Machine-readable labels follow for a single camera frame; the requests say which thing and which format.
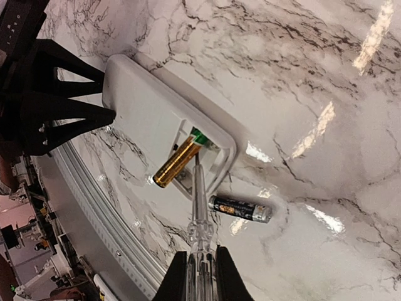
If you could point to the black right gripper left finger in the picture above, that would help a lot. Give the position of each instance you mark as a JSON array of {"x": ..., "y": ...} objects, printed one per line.
[{"x": 174, "y": 284}]

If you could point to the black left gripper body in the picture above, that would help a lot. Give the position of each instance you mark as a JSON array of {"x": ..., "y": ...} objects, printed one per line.
[{"x": 20, "y": 24}]

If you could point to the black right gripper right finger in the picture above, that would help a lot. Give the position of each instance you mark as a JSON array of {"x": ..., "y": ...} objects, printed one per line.
[{"x": 230, "y": 286}]

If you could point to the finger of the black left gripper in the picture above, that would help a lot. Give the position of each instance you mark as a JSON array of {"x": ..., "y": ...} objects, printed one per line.
[
  {"x": 39, "y": 71},
  {"x": 49, "y": 121}
]

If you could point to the black silver AAA battery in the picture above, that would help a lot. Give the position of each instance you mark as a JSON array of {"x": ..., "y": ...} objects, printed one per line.
[{"x": 241, "y": 209}]

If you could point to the white remote control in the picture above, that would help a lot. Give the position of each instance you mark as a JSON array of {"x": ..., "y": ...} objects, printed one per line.
[{"x": 152, "y": 118}]

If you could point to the gold green AAA battery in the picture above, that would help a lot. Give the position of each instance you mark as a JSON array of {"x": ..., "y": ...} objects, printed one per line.
[{"x": 179, "y": 159}]

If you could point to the front aluminium rail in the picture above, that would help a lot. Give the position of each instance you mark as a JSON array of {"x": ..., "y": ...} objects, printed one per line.
[{"x": 95, "y": 229}]

